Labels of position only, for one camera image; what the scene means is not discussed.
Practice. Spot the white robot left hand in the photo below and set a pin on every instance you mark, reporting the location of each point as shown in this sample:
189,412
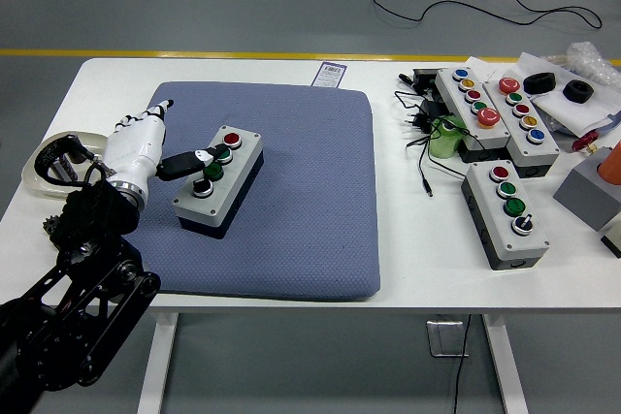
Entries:
138,142

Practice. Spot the grey four-button control box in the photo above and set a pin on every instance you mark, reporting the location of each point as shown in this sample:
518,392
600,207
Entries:
228,191

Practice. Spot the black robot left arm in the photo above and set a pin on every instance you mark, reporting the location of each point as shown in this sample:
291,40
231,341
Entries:
97,297

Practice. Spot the grey five-button control box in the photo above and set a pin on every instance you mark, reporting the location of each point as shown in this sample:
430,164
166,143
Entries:
545,149
448,89

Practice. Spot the beige shallow dish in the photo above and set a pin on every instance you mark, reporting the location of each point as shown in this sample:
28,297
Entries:
89,141

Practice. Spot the dark cylindrical capacitor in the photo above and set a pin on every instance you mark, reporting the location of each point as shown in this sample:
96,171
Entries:
65,169

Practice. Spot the yellow floor tape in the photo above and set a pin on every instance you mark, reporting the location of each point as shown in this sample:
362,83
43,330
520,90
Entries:
194,53

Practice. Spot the black metal gear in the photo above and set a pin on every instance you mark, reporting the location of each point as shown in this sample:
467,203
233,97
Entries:
48,226

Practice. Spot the blue-grey textured mat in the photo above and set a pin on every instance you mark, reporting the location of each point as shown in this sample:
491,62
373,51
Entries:
301,220

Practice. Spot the purple label card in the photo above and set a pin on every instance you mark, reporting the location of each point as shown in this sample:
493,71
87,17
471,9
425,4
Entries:
330,75

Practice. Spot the white table leg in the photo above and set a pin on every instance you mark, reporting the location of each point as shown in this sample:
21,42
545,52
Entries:
157,370
504,365

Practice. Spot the black power adapter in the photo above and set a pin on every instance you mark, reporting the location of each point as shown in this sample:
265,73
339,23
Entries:
432,108

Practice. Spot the small black electronic device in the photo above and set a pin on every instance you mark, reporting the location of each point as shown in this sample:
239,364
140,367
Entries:
427,78

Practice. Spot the green plastic cylinder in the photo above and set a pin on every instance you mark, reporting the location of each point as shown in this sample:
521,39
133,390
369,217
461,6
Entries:
444,142

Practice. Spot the black foam wheel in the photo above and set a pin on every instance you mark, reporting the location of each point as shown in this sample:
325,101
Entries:
568,93
528,86

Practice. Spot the white foam sheet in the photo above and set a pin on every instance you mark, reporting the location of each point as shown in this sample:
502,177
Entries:
572,113

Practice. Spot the red knob part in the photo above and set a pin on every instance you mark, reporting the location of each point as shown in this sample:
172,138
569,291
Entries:
584,141

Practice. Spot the grey rectangular block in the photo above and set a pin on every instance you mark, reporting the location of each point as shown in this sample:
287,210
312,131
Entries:
582,196

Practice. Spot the clear bubble wrap bag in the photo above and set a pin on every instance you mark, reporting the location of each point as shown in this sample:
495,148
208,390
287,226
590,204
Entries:
589,57

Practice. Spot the orange cylinder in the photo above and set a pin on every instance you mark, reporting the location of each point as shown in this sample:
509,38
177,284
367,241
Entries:
612,164

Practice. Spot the clear bag with blue trim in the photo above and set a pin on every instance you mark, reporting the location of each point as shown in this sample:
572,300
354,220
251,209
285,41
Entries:
613,119

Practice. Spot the white box with black edge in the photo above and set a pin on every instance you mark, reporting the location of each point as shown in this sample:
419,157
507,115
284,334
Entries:
615,234

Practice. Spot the metal bracket under table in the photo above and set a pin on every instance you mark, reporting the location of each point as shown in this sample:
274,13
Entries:
436,336

